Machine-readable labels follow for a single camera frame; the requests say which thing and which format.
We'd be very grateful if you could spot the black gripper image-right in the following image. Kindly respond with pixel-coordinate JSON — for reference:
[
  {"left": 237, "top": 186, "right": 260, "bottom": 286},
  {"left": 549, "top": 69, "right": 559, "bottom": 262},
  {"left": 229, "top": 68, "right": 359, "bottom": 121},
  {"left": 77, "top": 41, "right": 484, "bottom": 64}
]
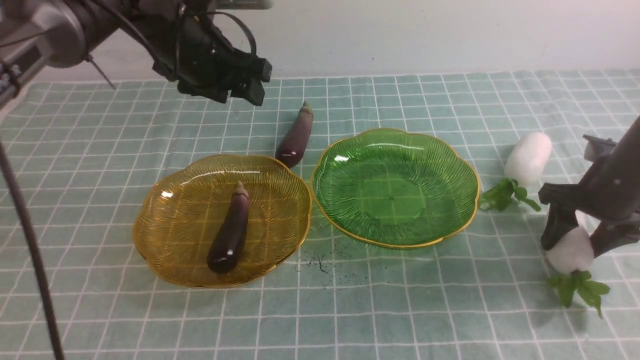
[{"left": 538, "top": 134, "right": 640, "bottom": 258}]

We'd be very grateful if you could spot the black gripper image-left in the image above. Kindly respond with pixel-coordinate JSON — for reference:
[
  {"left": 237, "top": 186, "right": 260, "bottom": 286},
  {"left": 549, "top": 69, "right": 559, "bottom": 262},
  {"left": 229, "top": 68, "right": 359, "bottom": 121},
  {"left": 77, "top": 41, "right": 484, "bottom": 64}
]
[{"left": 152, "top": 0, "right": 273, "bottom": 107}]

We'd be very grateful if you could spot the white radish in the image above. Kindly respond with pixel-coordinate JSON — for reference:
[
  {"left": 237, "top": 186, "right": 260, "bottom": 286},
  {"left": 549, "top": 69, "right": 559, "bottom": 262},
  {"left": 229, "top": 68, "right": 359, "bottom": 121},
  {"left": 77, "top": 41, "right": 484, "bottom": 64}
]
[
  {"left": 546, "top": 210, "right": 610, "bottom": 319},
  {"left": 478, "top": 132, "right": 553, "bottom": 212}
]

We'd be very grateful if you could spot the purple eggplant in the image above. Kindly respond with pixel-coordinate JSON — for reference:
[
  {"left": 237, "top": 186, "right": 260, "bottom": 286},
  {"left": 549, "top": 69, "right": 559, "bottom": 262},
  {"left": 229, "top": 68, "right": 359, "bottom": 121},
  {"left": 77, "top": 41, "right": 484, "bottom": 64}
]
[
  {"left": 206, "top": 181, "right": 250, "bottom": 274},
  {"left": 275, "top": 101, "right": 314, "bottom": 168}
]

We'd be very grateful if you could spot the amber glass plate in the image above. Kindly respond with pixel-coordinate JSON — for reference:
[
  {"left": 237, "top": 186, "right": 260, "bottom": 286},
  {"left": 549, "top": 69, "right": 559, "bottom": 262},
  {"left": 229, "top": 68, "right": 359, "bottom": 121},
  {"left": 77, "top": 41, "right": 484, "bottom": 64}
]
[{"left": 132, "top": 153, "right": 313, "bottom": 289}]

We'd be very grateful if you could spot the green glass plate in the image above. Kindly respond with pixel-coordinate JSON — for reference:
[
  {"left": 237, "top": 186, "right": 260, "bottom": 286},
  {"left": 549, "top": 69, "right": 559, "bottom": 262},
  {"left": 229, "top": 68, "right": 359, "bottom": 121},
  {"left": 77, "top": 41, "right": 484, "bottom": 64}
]
[{"left": 310, "top": 128, "right": 482, "bottom": 249}]

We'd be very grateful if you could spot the green checked tablecloth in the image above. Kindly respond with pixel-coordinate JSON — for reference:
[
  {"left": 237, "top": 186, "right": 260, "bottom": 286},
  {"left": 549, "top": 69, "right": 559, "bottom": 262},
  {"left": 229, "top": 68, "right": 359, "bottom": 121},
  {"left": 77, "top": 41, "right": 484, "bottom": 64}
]
[{"left": 1, "top": 69, "right": 639, "bottom": 360}]

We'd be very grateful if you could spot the black cable image-left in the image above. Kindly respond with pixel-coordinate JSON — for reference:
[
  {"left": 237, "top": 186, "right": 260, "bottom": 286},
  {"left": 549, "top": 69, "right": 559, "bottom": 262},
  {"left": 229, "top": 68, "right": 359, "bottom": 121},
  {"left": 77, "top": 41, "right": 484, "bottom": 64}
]
[{"left": 0, "top": 145, "right": 66, "bottom": 360}]

